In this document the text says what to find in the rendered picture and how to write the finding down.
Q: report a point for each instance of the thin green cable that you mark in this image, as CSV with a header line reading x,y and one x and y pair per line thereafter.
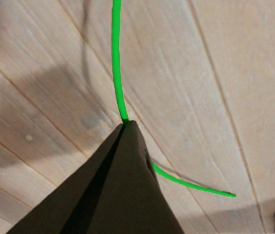
x,y
115,55

